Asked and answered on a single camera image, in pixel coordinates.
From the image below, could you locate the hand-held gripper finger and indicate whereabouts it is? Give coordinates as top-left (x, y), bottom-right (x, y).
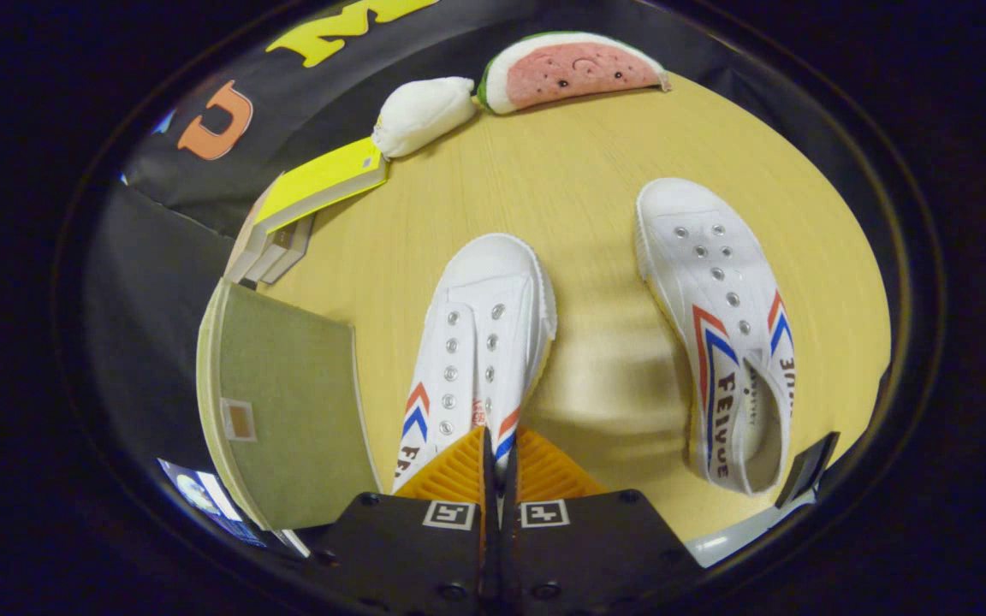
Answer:
top-left (309, 426), bottom-right (501, 616)
top-left (500, 428), bottom-right (704, 616)

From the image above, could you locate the white shoe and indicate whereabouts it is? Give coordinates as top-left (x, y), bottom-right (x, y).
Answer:
top-left (634, 177), bottom-right (798, 497)
top-left (390, 233), bottom-right (559, 497)

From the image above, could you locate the green fabric storage box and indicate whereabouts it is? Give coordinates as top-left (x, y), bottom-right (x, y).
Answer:
top-left (196, 276), bottom-right (383, 533)

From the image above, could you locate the lit tablet screen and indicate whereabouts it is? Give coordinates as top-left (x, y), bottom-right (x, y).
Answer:
top-left (157, 459), bottom-right (270, 548)

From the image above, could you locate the black flat object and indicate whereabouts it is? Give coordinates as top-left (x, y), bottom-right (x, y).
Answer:
top-left (774, 431), bottom-right (841, 511)

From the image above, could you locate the yellow book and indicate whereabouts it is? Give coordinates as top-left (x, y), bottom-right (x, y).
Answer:
top-left (253, 135), bottom-right (389, 236)

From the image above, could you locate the white plush toy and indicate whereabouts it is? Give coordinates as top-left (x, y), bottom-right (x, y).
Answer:
top-left (371, 76), bottom-right (478, 159)

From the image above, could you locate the watermelon plush toy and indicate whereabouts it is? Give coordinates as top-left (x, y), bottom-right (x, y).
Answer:
top-left (476, 32), bottom-right (672, 116)

